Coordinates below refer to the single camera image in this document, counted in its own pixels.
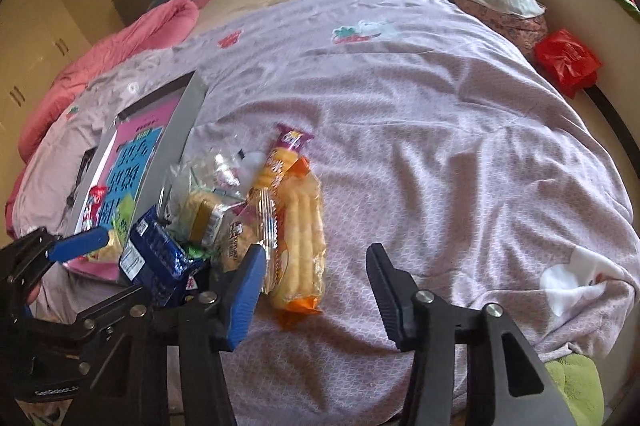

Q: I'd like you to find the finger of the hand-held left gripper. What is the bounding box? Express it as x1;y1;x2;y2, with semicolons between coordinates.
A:
0;227;111;297
27;289;143;342

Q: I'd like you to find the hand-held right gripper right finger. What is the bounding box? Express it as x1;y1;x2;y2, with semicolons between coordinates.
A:
366;243;576;426

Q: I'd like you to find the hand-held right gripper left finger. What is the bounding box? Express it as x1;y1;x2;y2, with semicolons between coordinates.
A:
100;243;268;426

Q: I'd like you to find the blue snack packet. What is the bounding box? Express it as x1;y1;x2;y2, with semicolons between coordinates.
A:
118;205;208;307

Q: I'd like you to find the purple and yellow snack packet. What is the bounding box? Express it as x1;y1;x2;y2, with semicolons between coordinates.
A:
248;123;315;207

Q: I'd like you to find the grey cardboard box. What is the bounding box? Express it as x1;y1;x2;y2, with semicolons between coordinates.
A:
64;70;209;279

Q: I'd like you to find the red and white snack packet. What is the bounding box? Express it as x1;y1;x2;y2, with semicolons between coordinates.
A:
82;185;108;232

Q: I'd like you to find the yellow-green clear snack packet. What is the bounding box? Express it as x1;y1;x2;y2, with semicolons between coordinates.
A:
87;193;136;264

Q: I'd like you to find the striped small cake packet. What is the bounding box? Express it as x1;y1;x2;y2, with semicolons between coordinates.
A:
220;189;278;297

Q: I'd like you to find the long orange snack packet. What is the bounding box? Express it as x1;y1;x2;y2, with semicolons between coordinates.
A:
267;159;328;331

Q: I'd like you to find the clear plastic snack bag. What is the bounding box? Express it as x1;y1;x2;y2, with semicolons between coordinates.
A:
162;147;266;257

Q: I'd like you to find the pink and blue book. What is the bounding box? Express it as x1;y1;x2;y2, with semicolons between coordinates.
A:
87;99;183;277

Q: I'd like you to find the purple printed bed cover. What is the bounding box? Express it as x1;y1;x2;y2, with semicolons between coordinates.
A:
5;0;640;426

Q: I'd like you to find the green plush cushion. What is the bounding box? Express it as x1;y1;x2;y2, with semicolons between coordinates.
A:
542;353;608;426

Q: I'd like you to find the pink quilt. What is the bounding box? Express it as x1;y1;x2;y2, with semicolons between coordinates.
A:
5;0;223;207

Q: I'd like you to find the cream wardrobe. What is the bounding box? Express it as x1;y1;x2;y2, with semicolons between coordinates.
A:
0;0;96;142

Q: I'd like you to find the floral pillow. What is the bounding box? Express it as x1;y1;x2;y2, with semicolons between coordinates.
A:
460;0;551;52

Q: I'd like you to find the red plastic bag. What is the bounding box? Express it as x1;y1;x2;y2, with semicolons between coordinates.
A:
532;29;603;100

